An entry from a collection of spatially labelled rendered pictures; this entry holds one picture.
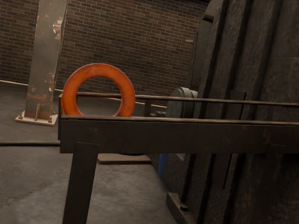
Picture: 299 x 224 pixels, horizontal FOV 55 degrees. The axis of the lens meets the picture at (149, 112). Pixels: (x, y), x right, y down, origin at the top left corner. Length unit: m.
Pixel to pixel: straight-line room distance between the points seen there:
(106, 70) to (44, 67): 2.55
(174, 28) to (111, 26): 1.52
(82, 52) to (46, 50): 3.59
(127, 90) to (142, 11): 6.34
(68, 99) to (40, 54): 2.54
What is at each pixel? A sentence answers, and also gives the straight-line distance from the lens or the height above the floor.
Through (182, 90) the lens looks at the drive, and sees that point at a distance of 2.14.
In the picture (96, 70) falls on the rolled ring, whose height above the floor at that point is 0.71.
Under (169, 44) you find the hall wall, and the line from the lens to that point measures 7.16.
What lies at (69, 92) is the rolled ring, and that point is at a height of 0.65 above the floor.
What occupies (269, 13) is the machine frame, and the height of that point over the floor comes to 1.03.
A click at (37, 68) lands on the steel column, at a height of 0.57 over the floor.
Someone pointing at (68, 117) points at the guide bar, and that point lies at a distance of 0.73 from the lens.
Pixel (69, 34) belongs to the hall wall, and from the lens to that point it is 6.84.
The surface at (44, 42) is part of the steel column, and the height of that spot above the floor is 0.86.
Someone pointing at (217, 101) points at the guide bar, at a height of 0.69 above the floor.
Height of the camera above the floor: 0.73
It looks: 7 degrees down
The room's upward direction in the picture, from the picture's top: 11 degrees clockwise
